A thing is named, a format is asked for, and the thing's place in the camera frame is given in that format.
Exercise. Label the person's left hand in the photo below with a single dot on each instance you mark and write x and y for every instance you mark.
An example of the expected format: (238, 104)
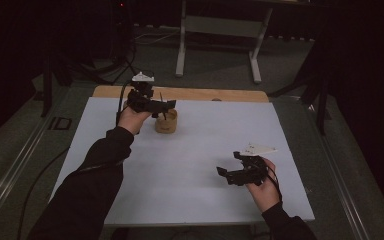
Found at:
(131, 120)

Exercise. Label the wooden table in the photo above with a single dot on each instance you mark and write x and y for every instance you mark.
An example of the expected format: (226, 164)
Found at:
(193, 94)

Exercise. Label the person's right hand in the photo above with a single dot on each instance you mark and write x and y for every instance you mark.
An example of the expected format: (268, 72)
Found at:
(265, 193)

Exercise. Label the aluminium floor rail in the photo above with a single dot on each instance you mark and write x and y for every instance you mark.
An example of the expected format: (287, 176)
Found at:
(10, 176)
(340, 173)

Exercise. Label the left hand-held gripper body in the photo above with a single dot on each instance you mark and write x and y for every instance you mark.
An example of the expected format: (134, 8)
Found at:
(141, 96)

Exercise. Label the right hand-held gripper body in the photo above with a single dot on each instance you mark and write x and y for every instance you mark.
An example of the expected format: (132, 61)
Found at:
(255, 166)

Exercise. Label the tan paper pen holder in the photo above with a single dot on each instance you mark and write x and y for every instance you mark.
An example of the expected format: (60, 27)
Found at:
(166, 126)

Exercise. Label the thin dark paint brush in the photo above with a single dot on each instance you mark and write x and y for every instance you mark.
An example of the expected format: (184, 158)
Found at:
(161, 97)

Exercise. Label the grey metal stand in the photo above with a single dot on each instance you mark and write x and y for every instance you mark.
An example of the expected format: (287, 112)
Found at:
(220, 26)

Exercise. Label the white table mat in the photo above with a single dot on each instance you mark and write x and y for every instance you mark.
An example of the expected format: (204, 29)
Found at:
(196, 160)

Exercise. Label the black floor socket plate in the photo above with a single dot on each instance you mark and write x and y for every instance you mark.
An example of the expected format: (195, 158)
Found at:
(60, 123)

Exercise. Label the black metal stand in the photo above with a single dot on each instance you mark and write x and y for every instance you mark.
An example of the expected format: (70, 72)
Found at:
(46, 93)
(321, 110)

